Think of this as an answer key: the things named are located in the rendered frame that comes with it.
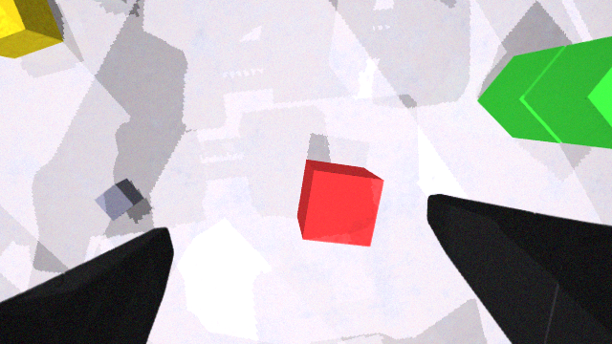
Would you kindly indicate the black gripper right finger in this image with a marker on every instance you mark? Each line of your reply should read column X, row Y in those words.
column 544, row 279

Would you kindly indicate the yellow block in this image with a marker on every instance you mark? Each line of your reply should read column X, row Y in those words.
column 26, row 26

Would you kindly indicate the red block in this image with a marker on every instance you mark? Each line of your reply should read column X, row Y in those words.
column 338, row 203

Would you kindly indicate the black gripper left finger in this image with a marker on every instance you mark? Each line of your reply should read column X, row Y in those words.
column 113, row 298

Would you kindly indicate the green block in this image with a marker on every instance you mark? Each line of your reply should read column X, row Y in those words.
column 503, row 100
column 574, row 97

